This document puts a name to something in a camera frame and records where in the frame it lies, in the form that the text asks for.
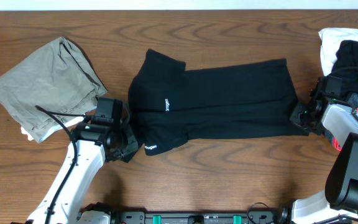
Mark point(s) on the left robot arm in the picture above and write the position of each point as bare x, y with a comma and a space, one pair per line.
92, 145

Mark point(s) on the black Sydrogen polo shirt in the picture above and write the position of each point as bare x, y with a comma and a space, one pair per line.
171, 105

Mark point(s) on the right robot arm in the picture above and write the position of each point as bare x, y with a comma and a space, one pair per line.
338, 121

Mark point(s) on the white garment on right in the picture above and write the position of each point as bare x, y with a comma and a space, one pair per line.
331, 39

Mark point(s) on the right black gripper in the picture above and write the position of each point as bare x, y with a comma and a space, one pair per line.
301, 113

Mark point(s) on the folded olive green garment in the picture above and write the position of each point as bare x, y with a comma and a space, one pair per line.
58, 77

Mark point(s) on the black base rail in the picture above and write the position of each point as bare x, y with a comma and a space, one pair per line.
254, 216

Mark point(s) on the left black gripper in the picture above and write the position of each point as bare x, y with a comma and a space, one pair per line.
128, 144

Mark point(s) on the white garment under olive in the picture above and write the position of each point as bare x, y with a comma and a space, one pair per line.
44, 131

